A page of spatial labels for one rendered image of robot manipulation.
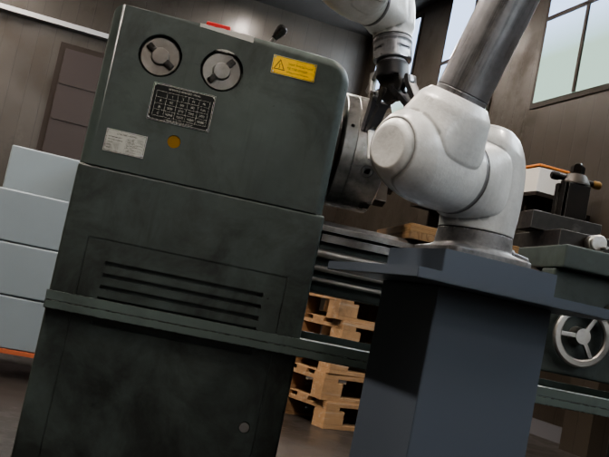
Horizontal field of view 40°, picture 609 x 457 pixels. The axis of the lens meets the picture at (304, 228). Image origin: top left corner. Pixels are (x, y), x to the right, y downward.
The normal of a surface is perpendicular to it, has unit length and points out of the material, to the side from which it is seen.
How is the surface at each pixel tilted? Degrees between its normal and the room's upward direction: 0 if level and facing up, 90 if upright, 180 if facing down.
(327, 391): 90
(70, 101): 90
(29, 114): 90
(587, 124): 90
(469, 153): 107
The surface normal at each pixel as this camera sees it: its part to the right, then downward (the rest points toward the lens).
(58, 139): 0.33, -0.01
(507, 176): 0.67, -0.04
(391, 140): -0.73, -0.10
